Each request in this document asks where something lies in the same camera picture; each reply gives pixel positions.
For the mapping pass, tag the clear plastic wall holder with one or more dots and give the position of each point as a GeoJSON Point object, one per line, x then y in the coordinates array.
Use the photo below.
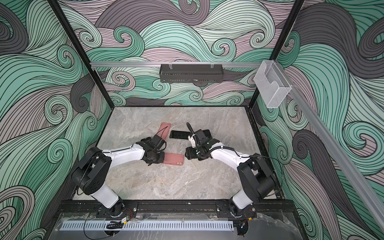
{"type": "Point", "coordinates": [272, 83]}

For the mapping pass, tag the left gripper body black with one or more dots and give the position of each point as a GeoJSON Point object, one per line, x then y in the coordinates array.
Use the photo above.
{"type": "Point", "coordinates": [158, 157]}

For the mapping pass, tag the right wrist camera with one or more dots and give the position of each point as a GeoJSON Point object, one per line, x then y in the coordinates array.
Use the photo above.
{"type": "Point", "coordinates": [192, 140]}

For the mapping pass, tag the black wall tray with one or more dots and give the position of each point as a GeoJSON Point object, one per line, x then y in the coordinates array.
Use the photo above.
{"type": "Point", "coordinates": [191, 73]}

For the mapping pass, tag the aluminium rail right wall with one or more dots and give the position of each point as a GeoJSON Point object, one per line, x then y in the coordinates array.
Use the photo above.
{"type": "Point", "coordinates": [305, 97]}

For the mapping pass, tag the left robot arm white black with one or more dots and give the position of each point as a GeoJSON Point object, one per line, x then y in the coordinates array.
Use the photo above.
{"type": "Point", "coordinates": [90, 173]}

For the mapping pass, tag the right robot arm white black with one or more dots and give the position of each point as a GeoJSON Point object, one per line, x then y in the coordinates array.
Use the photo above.
{"type": "Point", "coordinates": [257, 178]}

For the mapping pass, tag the white slotted cable duct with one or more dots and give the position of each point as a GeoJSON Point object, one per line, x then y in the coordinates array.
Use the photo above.
{"type": "Point", "coordinates": [150, 226]}

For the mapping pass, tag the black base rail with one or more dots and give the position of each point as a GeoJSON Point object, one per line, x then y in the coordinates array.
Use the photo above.
{"type": "Point", "coordinates": [220, 208]}

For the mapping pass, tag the pink phone case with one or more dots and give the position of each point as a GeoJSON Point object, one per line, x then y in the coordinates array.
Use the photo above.
{"type": "Point", "coordinates": [174, 159]}
{"type": "Point", "coordinates": [164, 130]}

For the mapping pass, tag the black phone right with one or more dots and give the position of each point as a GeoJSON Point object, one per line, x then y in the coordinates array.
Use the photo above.
{"type": "Point", "coordinates": [207, 133]}

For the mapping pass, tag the aluminium rail back wall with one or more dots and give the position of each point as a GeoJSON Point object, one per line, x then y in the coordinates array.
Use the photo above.
{"type": "Point", "coordinates": [138, 64]}

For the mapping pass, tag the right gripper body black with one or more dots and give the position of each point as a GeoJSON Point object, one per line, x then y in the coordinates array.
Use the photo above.
{"type": "Point", "coordinates": [193, 153]}

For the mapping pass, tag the aluminium rail wall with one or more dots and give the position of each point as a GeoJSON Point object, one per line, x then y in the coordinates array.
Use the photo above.
{"type": "Point", "coordinates": [138, 64]}
{"type": "Point", "coordinates": [305, 97]}

